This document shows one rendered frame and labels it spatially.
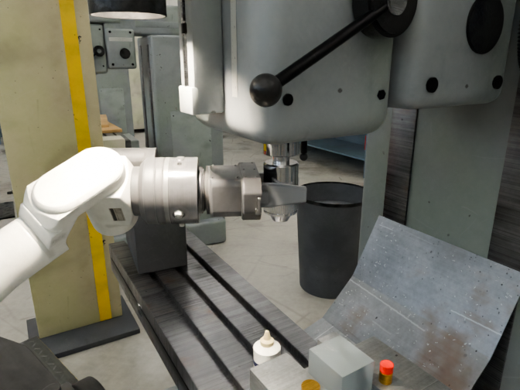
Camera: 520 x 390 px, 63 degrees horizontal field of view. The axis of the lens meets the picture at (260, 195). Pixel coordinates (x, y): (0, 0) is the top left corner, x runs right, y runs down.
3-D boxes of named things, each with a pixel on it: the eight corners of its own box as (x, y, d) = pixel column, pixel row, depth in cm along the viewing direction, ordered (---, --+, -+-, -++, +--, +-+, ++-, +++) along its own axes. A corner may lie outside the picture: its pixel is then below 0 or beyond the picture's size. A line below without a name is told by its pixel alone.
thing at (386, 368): (385, 387, 51) (387, 370, 50) (375, 379, 52) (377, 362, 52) (395, 381, 52) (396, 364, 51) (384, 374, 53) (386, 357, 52)
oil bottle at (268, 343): (261, 406, 63) (262, 342, 59) (248, 388, 66) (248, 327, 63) (285, 395, 65) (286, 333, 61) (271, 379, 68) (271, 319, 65)
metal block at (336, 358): (339, 419, 50) (342, 377, 48) (306, 388, 55) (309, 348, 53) (371, 401, 53) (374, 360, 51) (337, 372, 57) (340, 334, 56)
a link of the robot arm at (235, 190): (262, 167, 50) (159, 168, 49) (261, 242, 53) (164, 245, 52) (253, 146, 62) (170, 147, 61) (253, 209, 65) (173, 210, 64)
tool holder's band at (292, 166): (272, 175, 54) (272, 167, 54) (258, 166, 58) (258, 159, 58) (305, 171, 56) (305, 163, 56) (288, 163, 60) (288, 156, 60)
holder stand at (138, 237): (138, 275, 101) (130, 194, 95) (125, 241, 120) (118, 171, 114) (188, 265, 105) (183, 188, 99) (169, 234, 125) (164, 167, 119)
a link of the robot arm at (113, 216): (162, 199, 50) (62, 201, 49) (172, 242, 59) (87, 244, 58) (167, 128, 57) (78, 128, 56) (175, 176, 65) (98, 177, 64)
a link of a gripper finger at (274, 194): (305, 204, 56) (258, 206, 56) (306, 181, 55) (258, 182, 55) (307, 209, 55) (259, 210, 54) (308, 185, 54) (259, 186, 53)
